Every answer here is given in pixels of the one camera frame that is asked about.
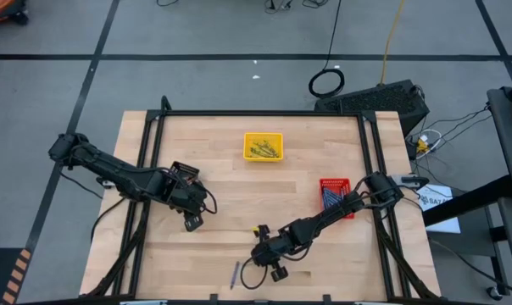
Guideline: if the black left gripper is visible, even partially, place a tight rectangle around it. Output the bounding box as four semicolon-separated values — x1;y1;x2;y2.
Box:
166;180;209;233

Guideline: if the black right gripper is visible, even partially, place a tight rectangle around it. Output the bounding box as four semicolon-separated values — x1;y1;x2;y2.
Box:
251;239;292;284

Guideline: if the black plastic basket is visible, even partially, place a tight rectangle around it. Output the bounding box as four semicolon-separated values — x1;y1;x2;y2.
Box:
169;160;201;184

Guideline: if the yellow plastic basket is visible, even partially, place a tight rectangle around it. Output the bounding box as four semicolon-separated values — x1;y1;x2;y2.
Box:
242;131;285;163

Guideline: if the yellow crayon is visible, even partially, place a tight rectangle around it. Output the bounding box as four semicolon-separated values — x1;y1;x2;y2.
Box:
262;140;281;157

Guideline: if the red plastic basket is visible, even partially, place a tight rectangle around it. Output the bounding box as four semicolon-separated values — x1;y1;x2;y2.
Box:
319;177;356;220

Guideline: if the white paper sign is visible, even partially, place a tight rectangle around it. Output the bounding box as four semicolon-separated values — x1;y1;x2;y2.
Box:
416;184;462;235

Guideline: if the black computer tower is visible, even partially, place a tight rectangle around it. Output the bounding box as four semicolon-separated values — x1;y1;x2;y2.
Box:
314;79;431;136

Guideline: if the black table beam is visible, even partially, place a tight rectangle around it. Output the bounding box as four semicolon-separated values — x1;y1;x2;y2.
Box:
422;174;512;228

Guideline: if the black left wrist camera cable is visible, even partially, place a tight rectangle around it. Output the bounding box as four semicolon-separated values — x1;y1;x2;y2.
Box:
196;180;219;215

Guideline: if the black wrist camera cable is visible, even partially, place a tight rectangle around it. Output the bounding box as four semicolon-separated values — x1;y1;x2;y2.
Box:
196;180;219;215
239;241;312;291

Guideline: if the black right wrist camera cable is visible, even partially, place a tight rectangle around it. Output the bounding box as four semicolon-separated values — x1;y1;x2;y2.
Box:
239;241;312;291

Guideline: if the black metal table frame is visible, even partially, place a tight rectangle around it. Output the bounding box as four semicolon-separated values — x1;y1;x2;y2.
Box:
84;95;442;304

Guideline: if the black coiled cable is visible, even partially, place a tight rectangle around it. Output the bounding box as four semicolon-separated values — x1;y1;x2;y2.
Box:
308;0;347;100

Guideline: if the white cable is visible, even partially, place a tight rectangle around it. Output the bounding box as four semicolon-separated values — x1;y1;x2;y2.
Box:
416;128;444;152

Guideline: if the black cable bundle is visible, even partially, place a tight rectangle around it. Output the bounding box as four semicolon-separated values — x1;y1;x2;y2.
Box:
262;0;331;11

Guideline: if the yellow power cable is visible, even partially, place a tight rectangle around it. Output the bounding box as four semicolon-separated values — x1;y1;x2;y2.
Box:
379;0;406;86

